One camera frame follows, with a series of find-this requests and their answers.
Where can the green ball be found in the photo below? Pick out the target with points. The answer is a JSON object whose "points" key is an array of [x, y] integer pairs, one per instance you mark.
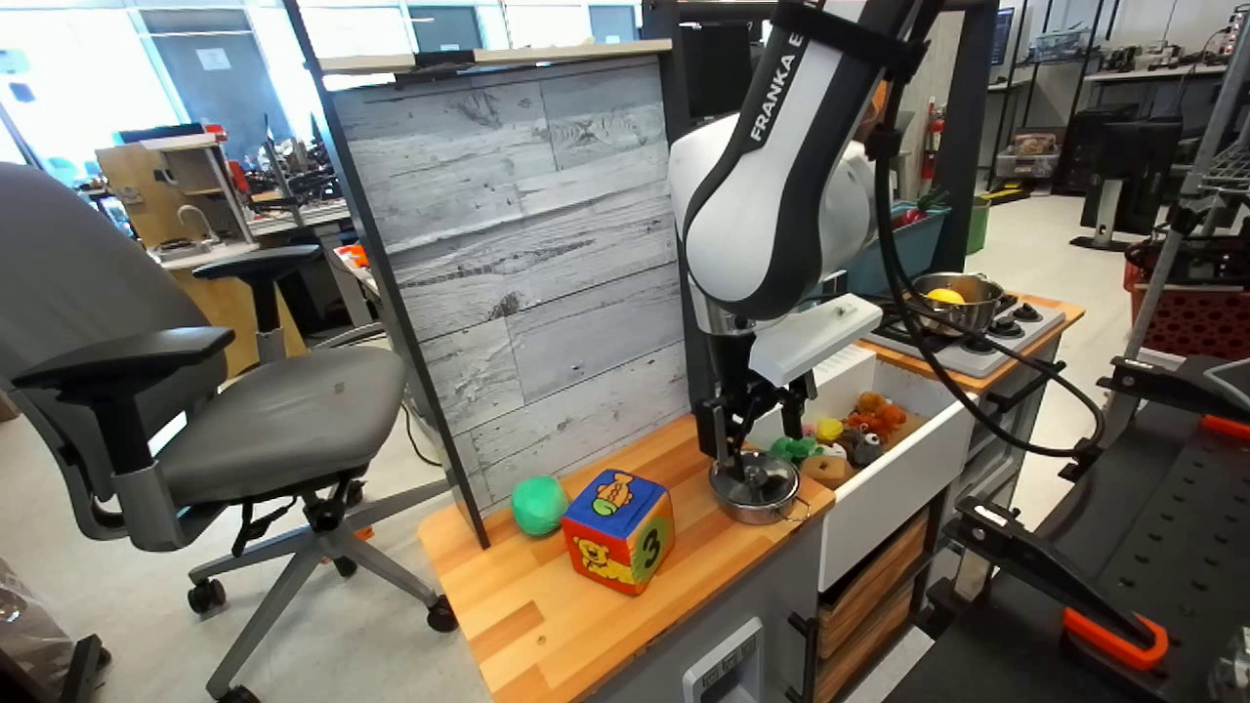
{"points": [[538, 507]]}

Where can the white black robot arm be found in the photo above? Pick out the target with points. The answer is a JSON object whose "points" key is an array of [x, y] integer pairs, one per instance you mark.
{"points": [[767, 208]]}

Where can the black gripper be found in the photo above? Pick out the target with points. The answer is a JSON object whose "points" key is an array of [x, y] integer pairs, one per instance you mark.
{"points": [[729, 395]]}

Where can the orange plush toy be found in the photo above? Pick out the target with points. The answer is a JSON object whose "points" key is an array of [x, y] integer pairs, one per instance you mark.
{"points": [[877, 414]]}

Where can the brown plush bread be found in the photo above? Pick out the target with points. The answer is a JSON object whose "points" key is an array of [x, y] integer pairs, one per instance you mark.
{"points": [[828, 467]]}

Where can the orange handled clamp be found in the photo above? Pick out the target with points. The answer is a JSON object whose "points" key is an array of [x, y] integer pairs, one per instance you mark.
{"points": [[1131, 642]]}

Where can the colourful number cube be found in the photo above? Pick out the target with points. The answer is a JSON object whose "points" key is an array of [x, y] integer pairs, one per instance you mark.
{"points": [[619, 529]]}

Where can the green plush vegetable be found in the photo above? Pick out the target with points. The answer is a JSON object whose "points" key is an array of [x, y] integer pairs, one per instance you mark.
{"points": [[795, 451]]}

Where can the grey office chair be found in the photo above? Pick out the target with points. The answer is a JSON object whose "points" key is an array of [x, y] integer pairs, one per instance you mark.
{"points": [[155, 434]]}

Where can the grey wood panel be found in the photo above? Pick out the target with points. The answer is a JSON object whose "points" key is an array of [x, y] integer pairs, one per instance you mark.
{"points": [[528, 231]]}

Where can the large steel pot on stove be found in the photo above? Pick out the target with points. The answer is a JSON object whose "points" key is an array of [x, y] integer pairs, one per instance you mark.
{"points": [[955, 323]]}

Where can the yellow toy lemon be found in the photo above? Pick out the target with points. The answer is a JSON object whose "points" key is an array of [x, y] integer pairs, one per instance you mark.
{"points": [[951, 298]]}

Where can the small steel pot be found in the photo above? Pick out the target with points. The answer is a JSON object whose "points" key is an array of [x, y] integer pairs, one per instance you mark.
{"points": [[761, 503]]}

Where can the white toy sink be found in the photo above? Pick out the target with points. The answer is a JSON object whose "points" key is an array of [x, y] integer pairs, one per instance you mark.
{"points": [[899, 453]]}

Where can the right teal planter box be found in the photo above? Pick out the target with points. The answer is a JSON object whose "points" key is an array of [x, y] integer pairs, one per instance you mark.
{"points": [[916, 249]]}

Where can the grey toy stove top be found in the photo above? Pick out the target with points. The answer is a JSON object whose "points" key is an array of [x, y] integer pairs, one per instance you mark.
{"points": [[979, 352]]}

